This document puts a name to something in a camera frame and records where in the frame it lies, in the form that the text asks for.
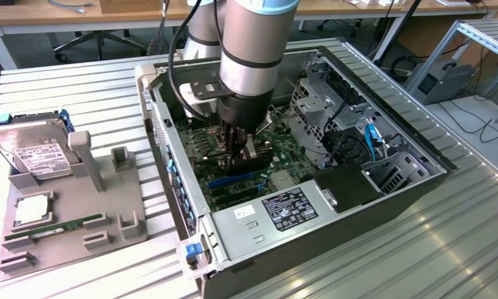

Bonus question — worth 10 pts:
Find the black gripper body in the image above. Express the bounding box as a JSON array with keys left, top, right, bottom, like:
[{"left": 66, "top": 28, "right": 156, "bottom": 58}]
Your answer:
[{"left": 217, "top": 91, "right": 274, "bottom": 138}]

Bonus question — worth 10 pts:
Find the blue expansion slot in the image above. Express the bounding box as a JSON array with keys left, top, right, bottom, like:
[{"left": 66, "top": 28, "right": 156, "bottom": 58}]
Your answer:
[{"left": 206, "top": 174, "right": 256, "bottom": 189}]

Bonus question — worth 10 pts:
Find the green motherboard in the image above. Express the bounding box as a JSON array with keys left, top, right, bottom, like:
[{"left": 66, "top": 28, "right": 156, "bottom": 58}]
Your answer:
[{"left": 172, "top": 104, "right": 321, "bottom": 213}]

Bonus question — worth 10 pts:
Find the silver chipset heatsink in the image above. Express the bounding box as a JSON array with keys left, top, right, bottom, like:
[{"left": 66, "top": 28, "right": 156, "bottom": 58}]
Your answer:
[{"left": 268, "top": 172, "right": 297, "bottom": 191}]

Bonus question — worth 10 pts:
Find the silver disk bay cage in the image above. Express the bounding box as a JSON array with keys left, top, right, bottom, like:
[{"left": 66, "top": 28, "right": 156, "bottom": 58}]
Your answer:
[
  {"left": 288, "top": 51, "right": 385, "bottom": 163},
  {"left": 362, "top": 149, "right": 446, "bottom": 196}
]

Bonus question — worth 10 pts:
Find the grey power supply unit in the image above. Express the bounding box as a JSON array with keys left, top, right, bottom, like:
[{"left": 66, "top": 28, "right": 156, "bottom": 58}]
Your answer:
[{"left": 208, "top": 179, "right": 346, "bottom": 262}]

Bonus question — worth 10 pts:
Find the black plastic shroud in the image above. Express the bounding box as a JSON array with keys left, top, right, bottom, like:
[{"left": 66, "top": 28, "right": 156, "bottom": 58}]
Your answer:
[{"left": 300, "top": 163, "right": 388, "bottom": 215}]

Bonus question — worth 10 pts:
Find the light blue case latch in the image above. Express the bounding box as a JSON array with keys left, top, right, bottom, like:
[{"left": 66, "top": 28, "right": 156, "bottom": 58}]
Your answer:
[{"left": 182, "top": 243, "right": 204, "bottom": 260}]

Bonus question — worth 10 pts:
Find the black office chair base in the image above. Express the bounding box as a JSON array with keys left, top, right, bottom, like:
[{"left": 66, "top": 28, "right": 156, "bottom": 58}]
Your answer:
[{"left": 314, "top": 17, "right": 365, "bottom": 40}]

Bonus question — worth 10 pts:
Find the open black PC case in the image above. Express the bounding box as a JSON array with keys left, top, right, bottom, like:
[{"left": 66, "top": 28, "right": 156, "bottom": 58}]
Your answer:
[{"left": 133, "top": 45, "right": 460, "bottom": 299}]

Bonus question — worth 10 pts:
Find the grey office chair base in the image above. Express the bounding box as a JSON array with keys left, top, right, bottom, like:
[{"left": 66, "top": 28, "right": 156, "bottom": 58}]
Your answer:
[{"left": 52, "top": 29, "right": 150, "bottom": 62}]

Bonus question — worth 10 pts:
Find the black slanted pole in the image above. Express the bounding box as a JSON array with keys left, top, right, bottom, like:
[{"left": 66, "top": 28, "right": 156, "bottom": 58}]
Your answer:
[{"left": 373, "top": 0, "right": 422, "bottom": 68}]

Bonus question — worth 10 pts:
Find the silver hard disk drive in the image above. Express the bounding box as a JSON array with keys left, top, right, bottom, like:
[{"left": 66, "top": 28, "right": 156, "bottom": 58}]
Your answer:
[{"left": 0, "top": 119, "right": 78, "bottom": 182}]

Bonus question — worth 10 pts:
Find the green RAM stick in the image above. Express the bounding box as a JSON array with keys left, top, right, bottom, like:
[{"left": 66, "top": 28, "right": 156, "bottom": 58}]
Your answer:
[{"left": 3, "top": 217, "right": 104, "bottom": 241}]

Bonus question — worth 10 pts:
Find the silver CPU chip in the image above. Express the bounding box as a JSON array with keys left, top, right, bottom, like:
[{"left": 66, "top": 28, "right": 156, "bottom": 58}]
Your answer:
[{"left": 13, "top": 195, "right": 54, "bottom": 224}]

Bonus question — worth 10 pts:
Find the grey parts rack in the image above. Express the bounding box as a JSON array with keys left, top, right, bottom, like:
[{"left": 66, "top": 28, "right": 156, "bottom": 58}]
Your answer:
[{"left": 0, "top": 130, "right": 150, "bottom": 283}]

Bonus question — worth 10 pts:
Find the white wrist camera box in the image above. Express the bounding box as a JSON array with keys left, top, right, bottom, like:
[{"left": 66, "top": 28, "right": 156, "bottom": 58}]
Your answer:
[{"left": 177, "top": 82, "right": 217, "bottom": 121}]

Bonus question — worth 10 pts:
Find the black wire bundle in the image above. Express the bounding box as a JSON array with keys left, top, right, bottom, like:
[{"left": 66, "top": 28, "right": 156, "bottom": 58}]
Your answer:
[{"left": 321, "top": 125, "right": 369, "bottom": 166}]

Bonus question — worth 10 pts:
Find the blue disk wire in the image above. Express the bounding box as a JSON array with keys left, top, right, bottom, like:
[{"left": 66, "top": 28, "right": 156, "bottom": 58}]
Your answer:
[{"left": 362, "top": 122, "right": 386, "bottom": 164}]

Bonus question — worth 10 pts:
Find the grey box with handle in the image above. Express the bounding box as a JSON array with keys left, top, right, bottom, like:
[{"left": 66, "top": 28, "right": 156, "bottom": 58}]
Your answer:
[{"left": 413, "top": 60, "right": 477, "bottom": 106}]

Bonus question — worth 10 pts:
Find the grey network cable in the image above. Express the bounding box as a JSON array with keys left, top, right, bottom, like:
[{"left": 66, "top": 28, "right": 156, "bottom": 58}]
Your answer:
[{"left": 48, "top": 0, "right": 96, "bottom": 14}]

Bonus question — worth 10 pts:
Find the aluminium frame table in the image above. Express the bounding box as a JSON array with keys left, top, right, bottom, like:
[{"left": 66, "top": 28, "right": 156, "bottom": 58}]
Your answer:
[{"left": 402, "top": 17, "right": 498, "bottom": 97}]

